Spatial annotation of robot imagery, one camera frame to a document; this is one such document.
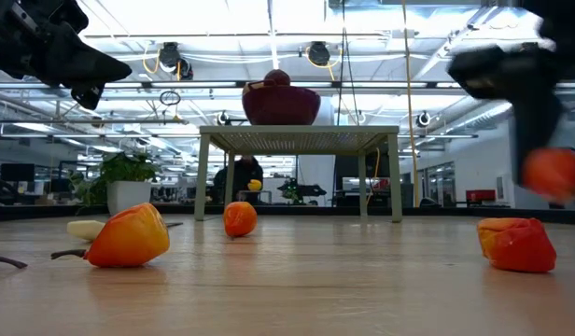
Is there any small round orange fruit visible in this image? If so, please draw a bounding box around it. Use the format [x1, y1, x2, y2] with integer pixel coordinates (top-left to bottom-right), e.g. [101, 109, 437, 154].
[222, 200, 259, 240]

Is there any knife with cream handle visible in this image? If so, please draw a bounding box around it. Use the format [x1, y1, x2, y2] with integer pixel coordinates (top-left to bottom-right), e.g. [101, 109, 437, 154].
[66, 217, 184, 243]

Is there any orange-red fruit curved stem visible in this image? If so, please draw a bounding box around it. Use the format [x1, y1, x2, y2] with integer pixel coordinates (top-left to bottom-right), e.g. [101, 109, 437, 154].
[50, 202, 171, 269]

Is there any dark red colander bowl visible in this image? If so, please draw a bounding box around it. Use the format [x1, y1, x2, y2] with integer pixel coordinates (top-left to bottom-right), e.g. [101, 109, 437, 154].
[242, 79, 323, 126]

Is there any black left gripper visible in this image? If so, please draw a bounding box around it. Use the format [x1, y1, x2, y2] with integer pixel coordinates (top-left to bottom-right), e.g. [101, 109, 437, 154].
[2, 0, 133, 111]

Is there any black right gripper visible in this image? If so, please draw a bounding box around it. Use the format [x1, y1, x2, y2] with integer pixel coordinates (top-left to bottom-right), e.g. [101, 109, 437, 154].
[446, 42, 565, 187]

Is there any lumpy red-orange fruit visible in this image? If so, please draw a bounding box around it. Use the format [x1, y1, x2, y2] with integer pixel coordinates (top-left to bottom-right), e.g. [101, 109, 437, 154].
[476, 217, 558, 274]

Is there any black monitor screen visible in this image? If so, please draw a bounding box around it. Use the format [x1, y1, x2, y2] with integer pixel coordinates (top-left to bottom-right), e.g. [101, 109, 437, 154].
[0, 162, 36, 183]

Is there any thin black cable loop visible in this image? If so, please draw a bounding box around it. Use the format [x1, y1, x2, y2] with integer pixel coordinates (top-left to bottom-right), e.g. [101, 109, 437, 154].
[158, 89, 183, 106]

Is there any black aluminium table frame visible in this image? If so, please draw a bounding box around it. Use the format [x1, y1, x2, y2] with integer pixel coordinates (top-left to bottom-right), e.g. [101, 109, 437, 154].
[0, 201, 575, 225]

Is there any person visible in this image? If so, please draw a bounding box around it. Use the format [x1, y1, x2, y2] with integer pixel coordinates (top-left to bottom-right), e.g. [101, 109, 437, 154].
[213, 155, 265, 205]

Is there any yellow-orange pointed fruit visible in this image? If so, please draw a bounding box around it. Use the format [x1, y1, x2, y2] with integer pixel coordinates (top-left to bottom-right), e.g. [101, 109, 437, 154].
[522, 147, 575, 203]

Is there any green plant in white pot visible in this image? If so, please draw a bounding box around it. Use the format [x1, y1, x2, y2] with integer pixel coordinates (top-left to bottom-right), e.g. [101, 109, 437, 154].
[67, 150, 161, 217]

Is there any red box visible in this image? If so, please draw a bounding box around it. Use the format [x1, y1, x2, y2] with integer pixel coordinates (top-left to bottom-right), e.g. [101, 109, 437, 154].
[465, 189, 497, 203]

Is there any pale green perforated riser table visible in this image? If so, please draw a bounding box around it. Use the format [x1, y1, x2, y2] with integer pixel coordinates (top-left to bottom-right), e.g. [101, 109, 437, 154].
[193, 124, 403, 224]

